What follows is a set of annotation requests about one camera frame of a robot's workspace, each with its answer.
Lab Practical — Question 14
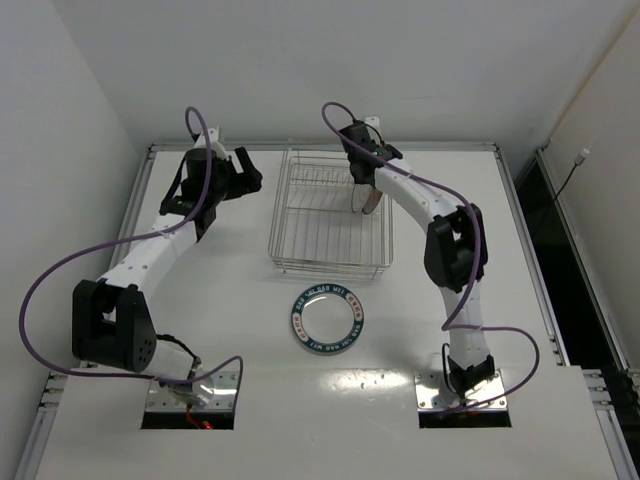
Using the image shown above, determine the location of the orange sunburst plate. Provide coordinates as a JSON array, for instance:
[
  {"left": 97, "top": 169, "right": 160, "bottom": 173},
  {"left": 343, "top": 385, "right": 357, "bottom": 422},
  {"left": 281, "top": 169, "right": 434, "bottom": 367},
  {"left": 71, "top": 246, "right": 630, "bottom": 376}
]
[{"left": 361, "top": 188, "right": 383, "bottom": 215}]

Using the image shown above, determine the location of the teal rimmed text plate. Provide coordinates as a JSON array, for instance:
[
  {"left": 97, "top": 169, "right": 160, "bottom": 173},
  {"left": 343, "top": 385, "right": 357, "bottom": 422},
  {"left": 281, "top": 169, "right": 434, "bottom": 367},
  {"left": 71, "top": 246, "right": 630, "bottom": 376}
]
[{"left": 290, "top": 283, "right": 365, "bottom": 356}]

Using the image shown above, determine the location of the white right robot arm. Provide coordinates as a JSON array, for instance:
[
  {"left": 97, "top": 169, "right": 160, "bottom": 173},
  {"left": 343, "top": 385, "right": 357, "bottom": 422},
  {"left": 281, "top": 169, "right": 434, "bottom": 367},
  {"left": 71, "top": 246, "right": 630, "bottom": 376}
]
[{"left": 339, "top": 120, "right": 495, "bottom": 398}]

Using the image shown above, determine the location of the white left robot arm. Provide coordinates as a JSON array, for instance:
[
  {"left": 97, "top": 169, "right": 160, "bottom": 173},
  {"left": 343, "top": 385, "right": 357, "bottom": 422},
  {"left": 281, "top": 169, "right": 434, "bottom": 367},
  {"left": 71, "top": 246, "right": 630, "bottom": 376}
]
[{"left": 72, "top": 147, "right": 262, "bottom": 384}]

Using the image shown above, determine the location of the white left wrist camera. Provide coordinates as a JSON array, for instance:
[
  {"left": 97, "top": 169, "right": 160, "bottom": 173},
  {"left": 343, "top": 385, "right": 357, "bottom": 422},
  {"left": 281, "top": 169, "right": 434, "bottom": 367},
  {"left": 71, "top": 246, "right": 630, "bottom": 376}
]
[{"left": 193, "top": 128, "right": 228, "bottom": 160}]

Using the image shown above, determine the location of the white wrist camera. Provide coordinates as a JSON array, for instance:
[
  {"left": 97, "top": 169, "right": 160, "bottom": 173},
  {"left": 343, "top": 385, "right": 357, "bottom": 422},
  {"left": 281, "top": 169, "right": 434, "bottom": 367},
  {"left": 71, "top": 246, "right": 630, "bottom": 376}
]
[
  {"left": 193, "top": 128, "right": 228, "bottom": 160},
  {"left": 363, "top": 116, "right": 383, "bottom": 143}
]

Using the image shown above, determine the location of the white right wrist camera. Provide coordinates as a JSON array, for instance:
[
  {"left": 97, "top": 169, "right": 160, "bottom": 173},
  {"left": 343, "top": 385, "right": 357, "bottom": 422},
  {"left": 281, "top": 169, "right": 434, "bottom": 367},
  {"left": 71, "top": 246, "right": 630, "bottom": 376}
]
[{"left": 363, "top": 116, "right": 383, "bottom": 143}]

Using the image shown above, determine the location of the aluminium table frame rail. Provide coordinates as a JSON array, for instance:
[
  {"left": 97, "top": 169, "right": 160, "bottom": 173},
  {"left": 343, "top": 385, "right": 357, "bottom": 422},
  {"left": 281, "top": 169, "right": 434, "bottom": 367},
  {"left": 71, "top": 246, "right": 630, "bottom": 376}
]
[{"left": 104, "top": 141, "right": 631, "bottom": 374}]

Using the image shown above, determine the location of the silver wire dish rack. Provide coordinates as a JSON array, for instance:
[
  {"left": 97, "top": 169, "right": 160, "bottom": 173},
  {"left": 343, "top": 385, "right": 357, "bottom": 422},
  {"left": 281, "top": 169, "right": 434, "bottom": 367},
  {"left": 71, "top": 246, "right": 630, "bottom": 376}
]
[{"left": 268, "top": 147, "right": 394, "bottom": 281}]

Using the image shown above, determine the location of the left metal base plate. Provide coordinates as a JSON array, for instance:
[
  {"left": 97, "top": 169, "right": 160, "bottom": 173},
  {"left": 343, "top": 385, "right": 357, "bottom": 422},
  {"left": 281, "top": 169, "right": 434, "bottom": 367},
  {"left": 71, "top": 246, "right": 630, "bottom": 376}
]
[{"left": 145, "top": 370, "right": 241, "bottom": 413}]

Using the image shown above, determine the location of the metal base plate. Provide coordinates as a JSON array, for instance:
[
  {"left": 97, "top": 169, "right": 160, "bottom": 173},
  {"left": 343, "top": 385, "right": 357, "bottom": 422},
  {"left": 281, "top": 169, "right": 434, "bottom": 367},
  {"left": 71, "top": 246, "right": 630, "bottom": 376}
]
[
  {"left": 145, "top": 370, "right": 241, "bottom": 413},
  {"left": 414, "top": 370, "right": 508, "bottom": 413}
]

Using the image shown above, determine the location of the black hanging usb cable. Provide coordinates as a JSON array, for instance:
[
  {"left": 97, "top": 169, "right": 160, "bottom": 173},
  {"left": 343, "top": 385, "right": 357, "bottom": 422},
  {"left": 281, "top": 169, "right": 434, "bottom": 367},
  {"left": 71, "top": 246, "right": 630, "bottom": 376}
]
[{"left": 552, "top": 148, "right": 590, "bottom": 204}]

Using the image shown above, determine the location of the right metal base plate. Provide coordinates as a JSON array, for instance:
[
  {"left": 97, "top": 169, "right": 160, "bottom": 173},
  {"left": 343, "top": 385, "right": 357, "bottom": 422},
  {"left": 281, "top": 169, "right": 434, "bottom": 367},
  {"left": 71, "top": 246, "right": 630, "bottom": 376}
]
[{"left": 414, "top": 370, "right": 508, "bottom": 413}]

